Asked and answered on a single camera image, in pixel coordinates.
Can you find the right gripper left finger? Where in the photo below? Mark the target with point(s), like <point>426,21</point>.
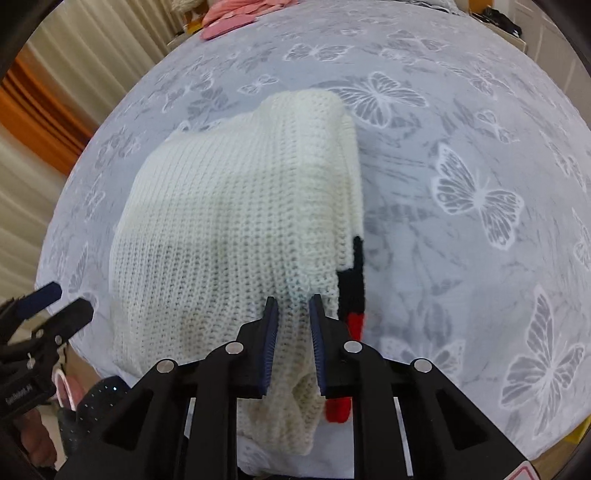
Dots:
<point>179,421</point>

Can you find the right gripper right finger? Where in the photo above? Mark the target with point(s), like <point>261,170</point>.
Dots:
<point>409,420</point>

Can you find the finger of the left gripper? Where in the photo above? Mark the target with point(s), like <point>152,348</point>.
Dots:
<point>39,297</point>
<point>60,327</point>

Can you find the white red black knit sweater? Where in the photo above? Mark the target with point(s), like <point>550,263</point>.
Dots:
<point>266,204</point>

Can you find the black sparkly clothing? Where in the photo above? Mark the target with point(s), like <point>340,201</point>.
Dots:
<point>75,425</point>

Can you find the pink clothes pile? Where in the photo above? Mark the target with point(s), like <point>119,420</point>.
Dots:
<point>228,15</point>

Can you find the person left hand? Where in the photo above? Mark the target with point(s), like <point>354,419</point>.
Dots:
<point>36,440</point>

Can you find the pink white round object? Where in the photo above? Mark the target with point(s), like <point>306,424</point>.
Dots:
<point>69,392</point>

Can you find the orange curtain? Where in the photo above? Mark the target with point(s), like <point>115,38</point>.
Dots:
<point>41,122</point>

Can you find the beige striped curtain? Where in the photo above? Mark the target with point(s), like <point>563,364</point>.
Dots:
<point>89,54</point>

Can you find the grey butterfly bed cover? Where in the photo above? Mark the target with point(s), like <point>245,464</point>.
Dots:
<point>475,176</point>

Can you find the black items on nightstand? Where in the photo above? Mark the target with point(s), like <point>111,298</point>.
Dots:
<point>500,20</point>

